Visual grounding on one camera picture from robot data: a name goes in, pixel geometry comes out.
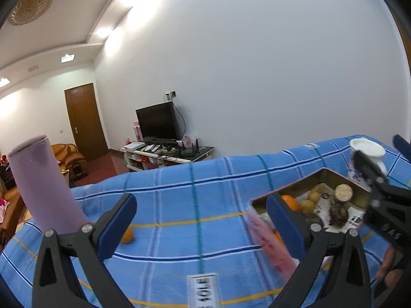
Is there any cut yam round piece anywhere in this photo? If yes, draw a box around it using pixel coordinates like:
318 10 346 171
334 184 353 204

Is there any dark mangosteen shell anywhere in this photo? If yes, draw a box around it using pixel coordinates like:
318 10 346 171
330 203 349 228

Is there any small yellow-green fruit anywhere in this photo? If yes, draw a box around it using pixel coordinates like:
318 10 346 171
300 199 315 215
307 190 321 204

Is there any large orange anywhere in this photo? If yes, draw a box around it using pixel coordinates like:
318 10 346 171
282 195 300 212

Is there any small orange tangerine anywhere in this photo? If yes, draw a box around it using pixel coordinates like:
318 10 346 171
120 227 134 244

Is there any person's hand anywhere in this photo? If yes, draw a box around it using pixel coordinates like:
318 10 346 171
373 245 403 297

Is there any white floral mug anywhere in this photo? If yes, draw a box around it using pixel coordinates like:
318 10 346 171
348 137 387 190

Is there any pink metal tin box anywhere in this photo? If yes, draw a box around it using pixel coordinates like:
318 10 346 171
247 169 370 282

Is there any purple electric kettle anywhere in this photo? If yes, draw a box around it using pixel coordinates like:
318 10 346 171
8 135 88 234

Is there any brown leather sofa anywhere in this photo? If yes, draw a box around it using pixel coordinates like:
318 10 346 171
1 187 26 250

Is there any orange leather armchair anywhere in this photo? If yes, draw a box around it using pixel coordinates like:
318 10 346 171
52 143 88 181

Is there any blue plaid tablecloth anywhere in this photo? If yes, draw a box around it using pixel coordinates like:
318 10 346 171
0 134 411 308

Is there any white tv stand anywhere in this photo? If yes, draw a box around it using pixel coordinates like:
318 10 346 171
120 142 214 172

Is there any brown wooden door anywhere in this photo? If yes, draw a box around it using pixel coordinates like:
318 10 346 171
64 83 108 161

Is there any black flat television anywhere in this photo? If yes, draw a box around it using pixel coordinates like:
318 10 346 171
136 102 180 140

